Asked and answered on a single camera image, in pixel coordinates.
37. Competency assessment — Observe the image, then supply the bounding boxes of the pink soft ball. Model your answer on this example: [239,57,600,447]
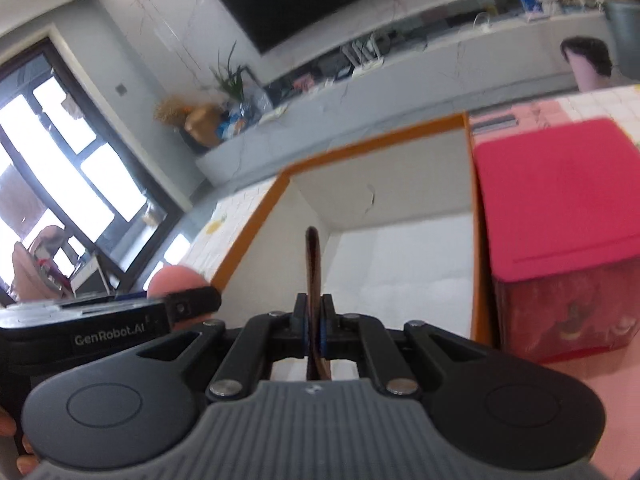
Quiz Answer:
[146,266,211,332]

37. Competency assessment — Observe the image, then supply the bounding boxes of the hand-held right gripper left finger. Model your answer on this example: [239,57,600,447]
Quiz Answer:
[135,293,312,403]

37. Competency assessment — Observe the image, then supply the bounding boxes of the red storage box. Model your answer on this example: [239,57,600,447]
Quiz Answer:
[472,117,640,365]

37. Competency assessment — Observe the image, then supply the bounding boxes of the green potted plant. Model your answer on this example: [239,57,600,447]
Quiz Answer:
[207,42,251,106]

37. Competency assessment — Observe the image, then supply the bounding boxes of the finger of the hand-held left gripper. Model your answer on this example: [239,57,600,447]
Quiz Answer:
[165,285,222,331]

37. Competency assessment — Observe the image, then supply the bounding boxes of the white router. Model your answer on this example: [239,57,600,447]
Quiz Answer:
[342,32,386,77]

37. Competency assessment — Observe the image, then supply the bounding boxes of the blue plastic bags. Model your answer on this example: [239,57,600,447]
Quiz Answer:
[217,102,275,140]

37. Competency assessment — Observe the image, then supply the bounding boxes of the pink bin with black bag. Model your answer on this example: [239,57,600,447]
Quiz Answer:
[560,36,615,93]

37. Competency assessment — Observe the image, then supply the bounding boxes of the golden vase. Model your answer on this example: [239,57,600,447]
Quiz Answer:
[184,104,226,150]

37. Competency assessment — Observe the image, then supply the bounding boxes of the person's left hand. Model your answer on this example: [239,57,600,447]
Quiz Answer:
[0,405,40,478]

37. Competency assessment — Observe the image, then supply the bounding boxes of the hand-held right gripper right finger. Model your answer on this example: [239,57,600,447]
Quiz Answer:
[320,294,496,397]

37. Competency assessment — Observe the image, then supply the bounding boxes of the grey metal bin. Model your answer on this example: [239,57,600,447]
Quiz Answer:
[602,0,640,83]

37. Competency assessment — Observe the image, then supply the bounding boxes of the brown leather piece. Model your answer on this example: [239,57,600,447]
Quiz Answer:
[303,226,333,382]

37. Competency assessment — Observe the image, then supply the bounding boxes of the lemon print tablecloth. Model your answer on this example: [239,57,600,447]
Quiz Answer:
[185,82,640,282]

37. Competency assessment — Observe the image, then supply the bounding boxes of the white box with orange rim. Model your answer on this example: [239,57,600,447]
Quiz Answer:
[212,112,497,382]

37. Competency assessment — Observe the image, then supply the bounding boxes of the dark framed glass door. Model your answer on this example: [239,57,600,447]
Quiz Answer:
[0,37,187,307]

